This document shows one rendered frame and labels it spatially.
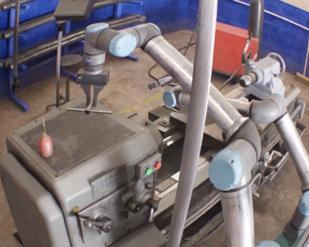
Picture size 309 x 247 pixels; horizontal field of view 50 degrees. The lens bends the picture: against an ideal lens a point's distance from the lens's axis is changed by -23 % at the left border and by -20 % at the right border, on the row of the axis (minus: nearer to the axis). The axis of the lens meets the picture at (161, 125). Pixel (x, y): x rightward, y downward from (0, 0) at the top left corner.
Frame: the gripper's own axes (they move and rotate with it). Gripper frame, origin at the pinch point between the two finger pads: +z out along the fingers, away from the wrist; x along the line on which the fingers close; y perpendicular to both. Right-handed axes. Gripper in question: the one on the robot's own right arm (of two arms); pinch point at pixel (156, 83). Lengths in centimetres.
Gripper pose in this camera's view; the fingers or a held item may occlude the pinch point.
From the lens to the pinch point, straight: 205.0
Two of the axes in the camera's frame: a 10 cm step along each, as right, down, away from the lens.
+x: -6.3, 2.6, 7.3
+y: 4.4, 9.0, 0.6
